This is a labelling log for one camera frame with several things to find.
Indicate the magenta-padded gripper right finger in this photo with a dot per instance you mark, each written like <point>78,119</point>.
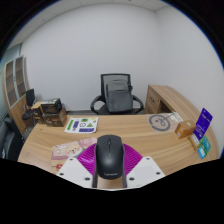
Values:
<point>146,170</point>

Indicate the purple standing card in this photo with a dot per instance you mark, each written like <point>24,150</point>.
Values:
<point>203,124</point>

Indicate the black leather armchair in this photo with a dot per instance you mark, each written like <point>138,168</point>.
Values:
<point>8,140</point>

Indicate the small black chair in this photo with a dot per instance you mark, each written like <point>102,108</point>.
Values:
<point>30,96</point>

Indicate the cartoon print mouse pad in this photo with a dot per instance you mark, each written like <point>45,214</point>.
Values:
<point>66,150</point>

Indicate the green box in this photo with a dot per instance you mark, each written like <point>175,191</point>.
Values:
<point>206,144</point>

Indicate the wooden shelf unit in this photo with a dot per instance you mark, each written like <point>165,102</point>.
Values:
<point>13,83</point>

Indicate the black computer mouse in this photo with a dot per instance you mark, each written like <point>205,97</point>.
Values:
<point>109,156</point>

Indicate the grey backpack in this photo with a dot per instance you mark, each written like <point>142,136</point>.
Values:
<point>119,96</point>

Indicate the white mat with round logo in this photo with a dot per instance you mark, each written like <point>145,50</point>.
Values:
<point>160,122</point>

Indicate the wooden side desk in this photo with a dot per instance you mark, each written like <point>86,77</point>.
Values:
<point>166,98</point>

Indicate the small brown cardboard box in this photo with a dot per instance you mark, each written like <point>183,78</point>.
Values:
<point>36,111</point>

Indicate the large brown cardboard box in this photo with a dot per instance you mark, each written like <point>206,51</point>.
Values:
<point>55,119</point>

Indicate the orange box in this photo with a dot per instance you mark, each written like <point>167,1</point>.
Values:
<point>184,130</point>

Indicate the small tan box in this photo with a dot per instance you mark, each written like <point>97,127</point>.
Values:
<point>194,141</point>

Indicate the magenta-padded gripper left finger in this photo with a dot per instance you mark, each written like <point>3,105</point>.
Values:
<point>73,170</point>

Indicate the black cardboard box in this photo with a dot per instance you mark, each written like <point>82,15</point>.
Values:
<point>51,106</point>

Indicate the black mesh office chair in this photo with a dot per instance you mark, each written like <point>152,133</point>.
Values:
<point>115,76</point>

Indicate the white sticker sheet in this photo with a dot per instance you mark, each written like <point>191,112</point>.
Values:
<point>81,125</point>

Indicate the blue box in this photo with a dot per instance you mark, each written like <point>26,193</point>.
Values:
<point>201,153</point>

